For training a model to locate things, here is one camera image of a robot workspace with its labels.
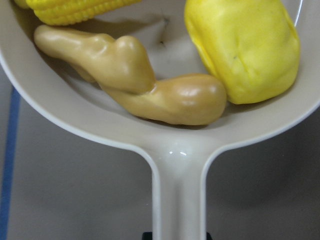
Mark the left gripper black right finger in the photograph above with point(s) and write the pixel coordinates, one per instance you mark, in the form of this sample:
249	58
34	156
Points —
208	236

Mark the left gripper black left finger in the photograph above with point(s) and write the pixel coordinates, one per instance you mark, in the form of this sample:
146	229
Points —
147	236

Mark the tan toy ginger root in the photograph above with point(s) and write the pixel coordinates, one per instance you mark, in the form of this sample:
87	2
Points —
122	69

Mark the yellow toy potato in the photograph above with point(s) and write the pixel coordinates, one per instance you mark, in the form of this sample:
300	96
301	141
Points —
252	46

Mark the yellow toy corn cob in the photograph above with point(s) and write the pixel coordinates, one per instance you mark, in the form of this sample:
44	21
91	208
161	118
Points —
69	12

